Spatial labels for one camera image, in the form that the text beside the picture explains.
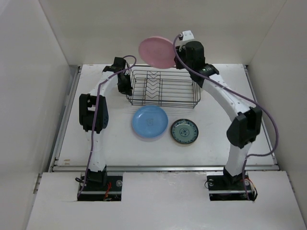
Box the pink plastic plate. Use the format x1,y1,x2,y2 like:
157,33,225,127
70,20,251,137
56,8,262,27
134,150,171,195
138,36,175,69

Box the metal wire dish rack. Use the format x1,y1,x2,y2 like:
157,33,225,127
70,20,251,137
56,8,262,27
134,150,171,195
126,68,201,108

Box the light blue plastic plate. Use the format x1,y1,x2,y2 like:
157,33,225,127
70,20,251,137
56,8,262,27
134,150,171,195
131,105,168,138

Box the blue patterned glass plate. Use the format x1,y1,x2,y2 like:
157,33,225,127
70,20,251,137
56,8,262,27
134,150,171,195
170,119,199,144

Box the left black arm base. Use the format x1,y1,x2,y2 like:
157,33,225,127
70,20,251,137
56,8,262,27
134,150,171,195
75,175,123,202

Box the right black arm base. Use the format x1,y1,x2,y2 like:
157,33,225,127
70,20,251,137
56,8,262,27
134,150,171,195
205,173,258,202

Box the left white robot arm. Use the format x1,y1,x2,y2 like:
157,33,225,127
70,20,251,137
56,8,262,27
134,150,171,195
79,55,134,190

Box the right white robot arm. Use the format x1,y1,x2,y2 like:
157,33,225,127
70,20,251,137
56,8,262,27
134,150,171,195
173,41,262,189

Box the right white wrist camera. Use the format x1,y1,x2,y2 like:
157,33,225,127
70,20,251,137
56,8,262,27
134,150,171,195
179,30,195,42

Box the aluminium front rail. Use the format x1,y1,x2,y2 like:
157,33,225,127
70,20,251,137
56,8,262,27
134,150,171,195
49,164,280,172

